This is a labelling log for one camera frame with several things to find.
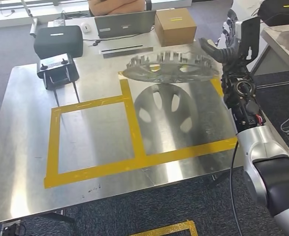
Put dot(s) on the grey metal frame table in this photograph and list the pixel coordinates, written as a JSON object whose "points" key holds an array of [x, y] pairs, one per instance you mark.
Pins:
{"points": [[282, 45]]}

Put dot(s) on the black bag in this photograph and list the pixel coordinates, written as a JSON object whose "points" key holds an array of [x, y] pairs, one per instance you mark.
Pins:
{"points": [[280, 13]]}

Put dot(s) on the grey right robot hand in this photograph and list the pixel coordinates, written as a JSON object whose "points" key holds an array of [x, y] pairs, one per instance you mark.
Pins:
{"points": [[229, 53]]}

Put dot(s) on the brown cardboard box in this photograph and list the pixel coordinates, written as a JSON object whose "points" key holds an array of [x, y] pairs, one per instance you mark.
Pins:
{"points": [[175, 27]]}

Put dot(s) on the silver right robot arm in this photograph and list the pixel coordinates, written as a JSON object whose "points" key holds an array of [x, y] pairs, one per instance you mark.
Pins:
{"points": [[257, 146]]}

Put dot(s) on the yellow workbench tape marking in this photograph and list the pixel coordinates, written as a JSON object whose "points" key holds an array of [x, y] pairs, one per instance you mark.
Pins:
{"points": [[134, 130]]}

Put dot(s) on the silver wheel hubcap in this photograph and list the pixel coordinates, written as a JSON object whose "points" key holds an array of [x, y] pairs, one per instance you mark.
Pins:
{"points": [[169, 70]]}

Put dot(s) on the white computer mouse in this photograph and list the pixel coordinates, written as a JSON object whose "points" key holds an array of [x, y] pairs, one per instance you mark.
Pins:
{"points": [[85, 27]]}

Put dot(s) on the light workbench with yellow tape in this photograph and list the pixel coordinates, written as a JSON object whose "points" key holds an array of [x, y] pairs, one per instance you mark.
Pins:
{"points": [[23, 146]]}

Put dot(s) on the black carrying case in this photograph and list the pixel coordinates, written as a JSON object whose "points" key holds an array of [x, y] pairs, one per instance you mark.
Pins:
{"points": [[57, 40]]}

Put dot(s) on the white cabinet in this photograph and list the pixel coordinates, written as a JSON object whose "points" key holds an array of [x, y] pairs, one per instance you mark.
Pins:
{"points": [[243, 8]]}

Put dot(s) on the black remote controller on stand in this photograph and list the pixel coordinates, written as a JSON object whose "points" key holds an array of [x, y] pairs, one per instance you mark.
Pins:
{"points": [[57, 70]]}

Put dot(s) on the grey laptop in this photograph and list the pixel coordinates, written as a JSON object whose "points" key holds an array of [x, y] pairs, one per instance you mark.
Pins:
{"points": [[124, 24]]}

